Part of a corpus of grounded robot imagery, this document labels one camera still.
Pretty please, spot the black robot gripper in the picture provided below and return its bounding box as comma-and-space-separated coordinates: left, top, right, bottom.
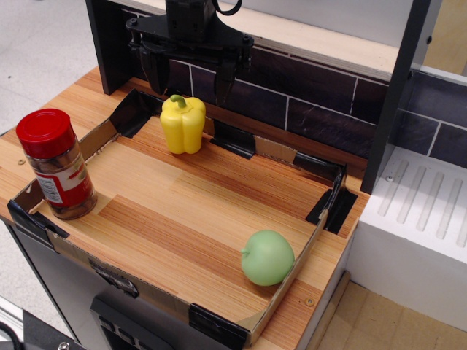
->
126, 1, 254, 104

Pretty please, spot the white toy sink drainboard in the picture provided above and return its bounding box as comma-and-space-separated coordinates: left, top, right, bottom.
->
347, 147, 466, 330

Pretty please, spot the black shelf upright post right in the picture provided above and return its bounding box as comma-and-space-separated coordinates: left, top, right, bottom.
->
360, 1, 431, 194

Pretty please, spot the black shelf upright post left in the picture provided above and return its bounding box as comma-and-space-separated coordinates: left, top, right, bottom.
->
85, 0, 144, 95

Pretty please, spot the red-lidded spice bottle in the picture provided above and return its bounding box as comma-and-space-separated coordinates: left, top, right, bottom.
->
15, 109, 97, 219

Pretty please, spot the light wooden shelf board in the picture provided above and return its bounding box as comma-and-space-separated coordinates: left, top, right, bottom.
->
120, 0, 401, 82

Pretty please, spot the cardboard fence with black tape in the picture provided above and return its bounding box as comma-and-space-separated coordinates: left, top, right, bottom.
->
1, 89, 365, 349

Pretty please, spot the green toy apple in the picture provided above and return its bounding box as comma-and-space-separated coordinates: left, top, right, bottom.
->
241, 230, 295, 287

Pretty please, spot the black shelf upright post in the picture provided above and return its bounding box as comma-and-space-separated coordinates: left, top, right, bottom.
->
360, 1, 431, 194
85, 0, 144, 95

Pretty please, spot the yellow toy bell pepper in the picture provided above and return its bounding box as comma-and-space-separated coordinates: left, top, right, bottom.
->
160, 95, 206, 154

